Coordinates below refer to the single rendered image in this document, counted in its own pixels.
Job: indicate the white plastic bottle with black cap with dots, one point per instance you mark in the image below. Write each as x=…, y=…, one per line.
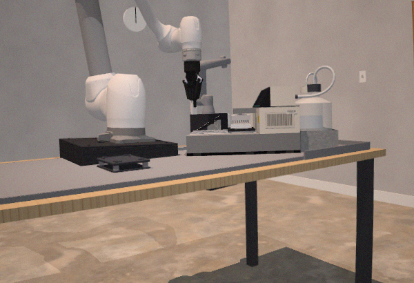
x=315, y=113

